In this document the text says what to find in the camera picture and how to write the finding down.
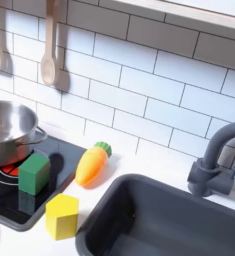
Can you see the orange toy carrot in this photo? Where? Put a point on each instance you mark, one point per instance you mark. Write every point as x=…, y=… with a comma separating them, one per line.
x=90, y=165

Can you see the yellow wooden block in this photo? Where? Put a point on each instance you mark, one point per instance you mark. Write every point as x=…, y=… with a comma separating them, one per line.
x=60, y=216

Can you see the grey hood shelf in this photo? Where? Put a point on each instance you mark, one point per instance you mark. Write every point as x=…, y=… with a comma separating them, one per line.
x=195, y=11

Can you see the dark grey sink basin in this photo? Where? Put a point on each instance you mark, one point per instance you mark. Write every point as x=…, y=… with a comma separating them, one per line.
x=175, y=220

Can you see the dark grey tap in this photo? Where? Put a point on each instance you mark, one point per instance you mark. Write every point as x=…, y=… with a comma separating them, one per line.
x=212, y=166

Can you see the wooden spoon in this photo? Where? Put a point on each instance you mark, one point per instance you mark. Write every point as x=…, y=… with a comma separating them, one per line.
x=50, y=66

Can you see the steel pot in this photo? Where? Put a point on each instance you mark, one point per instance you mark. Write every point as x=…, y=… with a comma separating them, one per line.
x=9, y=128

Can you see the black stove top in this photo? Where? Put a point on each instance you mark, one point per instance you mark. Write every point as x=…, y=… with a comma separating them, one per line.
x=60, y=160

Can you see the green wooden block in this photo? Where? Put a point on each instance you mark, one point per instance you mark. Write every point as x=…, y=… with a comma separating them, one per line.
x=32, y=173

